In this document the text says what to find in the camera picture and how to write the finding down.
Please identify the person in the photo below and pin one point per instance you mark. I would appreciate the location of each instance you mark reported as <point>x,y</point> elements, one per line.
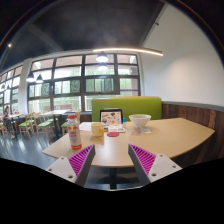
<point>7,116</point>

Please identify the small blue-capped bottle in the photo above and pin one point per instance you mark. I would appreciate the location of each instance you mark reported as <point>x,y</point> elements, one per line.
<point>124,122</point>

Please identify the small white flat device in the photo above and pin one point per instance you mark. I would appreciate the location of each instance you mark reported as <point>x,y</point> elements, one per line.
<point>119,129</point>

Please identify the black-framed menu stand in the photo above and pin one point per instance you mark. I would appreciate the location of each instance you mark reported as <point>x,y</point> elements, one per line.
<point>111,117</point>

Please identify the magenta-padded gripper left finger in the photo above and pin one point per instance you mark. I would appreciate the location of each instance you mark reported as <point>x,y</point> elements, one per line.
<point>60,166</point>

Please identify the long linear ceiling light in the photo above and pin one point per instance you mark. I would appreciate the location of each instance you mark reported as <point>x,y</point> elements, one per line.
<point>133,50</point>

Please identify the group of pendant lamps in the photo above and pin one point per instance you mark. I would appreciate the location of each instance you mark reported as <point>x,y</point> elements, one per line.
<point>102,57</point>

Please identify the green upholstered booth seat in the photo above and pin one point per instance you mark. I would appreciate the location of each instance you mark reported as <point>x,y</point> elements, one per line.
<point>140,106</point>

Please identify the yellow mug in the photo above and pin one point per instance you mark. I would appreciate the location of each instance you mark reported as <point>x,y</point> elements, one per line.
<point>97,129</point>

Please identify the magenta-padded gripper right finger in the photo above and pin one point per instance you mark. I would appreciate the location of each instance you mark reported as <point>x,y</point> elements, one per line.
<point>163,166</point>

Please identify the paper receipt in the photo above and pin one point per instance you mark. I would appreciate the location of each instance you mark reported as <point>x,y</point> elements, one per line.
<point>146,130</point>

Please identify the light wooden dining table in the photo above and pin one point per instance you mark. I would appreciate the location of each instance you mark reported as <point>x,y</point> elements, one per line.
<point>55,112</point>
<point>15,115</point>

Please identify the black-framed window wall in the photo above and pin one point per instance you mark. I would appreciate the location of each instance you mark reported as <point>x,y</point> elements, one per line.
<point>83,78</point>

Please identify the red-capped clear drink bottle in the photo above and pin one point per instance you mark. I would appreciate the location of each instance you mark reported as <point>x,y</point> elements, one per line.
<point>74,135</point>

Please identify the white bowl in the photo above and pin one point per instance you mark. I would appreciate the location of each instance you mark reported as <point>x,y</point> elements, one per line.
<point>139,120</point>

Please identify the flat round red coaster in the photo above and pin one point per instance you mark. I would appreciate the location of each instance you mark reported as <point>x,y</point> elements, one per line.
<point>113,134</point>

